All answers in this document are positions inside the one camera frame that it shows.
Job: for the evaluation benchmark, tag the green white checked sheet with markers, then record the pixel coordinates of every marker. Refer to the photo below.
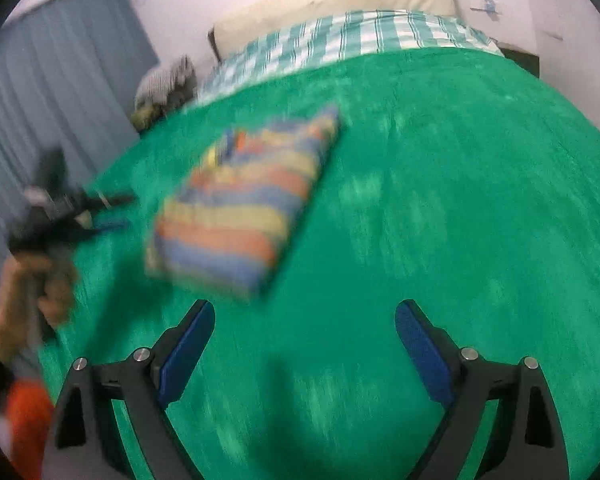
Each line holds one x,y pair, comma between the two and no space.
350,35

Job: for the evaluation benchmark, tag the grey-blue curtain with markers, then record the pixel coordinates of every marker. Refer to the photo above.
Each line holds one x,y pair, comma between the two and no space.
55,85

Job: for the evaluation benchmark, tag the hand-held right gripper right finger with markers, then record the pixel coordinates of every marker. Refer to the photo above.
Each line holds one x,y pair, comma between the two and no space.
425,355

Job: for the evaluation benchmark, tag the green leaf-pattern bedspread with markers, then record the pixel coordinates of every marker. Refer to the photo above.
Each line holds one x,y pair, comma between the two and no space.
405,210

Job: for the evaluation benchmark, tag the yellow-green cloth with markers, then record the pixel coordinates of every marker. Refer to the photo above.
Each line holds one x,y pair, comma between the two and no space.
144,117

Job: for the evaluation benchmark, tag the white wall socket plate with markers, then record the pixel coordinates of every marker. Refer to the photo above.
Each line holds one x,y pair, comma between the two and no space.
486,4

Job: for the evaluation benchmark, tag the person's left hand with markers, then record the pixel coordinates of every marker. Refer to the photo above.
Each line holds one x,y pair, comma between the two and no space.
10,310

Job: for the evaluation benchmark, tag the cream pillow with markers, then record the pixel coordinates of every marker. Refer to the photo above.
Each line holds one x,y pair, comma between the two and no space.
330,5

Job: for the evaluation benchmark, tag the orange garment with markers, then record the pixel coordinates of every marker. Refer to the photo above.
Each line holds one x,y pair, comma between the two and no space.
27,420

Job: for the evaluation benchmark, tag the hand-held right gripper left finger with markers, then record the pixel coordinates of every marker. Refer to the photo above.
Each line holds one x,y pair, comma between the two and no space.
187,355

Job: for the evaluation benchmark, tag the striped knit sweater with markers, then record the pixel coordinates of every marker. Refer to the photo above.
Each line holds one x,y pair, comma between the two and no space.
240,200

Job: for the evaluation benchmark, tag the grey checked cloth pile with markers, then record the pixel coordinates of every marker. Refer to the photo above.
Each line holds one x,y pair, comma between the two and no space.
167,80

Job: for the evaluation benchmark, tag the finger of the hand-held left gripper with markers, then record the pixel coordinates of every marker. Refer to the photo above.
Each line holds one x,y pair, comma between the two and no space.
110,201
107,225

